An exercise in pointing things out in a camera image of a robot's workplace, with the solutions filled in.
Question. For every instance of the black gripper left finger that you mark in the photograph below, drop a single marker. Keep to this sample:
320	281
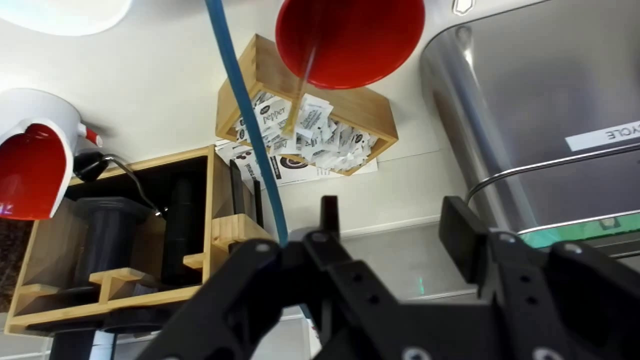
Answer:
332	293

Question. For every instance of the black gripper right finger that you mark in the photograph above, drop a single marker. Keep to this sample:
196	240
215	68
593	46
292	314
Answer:
532	300

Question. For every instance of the yellow wooden stick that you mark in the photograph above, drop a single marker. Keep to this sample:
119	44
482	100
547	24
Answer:
298	100

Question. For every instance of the heart-shaped white red mug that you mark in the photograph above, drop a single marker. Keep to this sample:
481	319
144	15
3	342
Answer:
33	166

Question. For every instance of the wooden organiser shelf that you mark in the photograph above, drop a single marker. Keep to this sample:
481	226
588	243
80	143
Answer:
221	221

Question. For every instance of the tall black tamper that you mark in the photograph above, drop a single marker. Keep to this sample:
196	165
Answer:
181	226

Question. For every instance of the white label on bin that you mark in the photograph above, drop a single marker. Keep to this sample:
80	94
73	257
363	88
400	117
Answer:
606	136

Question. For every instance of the wooden box of sachets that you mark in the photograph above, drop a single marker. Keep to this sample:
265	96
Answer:
363	112

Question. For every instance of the silver metal bin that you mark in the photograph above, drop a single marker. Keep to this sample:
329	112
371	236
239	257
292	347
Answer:
532	100

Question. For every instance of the black cylinder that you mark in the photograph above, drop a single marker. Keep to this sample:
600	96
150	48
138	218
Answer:
107	232

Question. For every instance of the red bowl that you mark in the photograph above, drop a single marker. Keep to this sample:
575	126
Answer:
360	40

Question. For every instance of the coffee bean container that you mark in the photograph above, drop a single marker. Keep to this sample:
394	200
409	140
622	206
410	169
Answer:
13	267

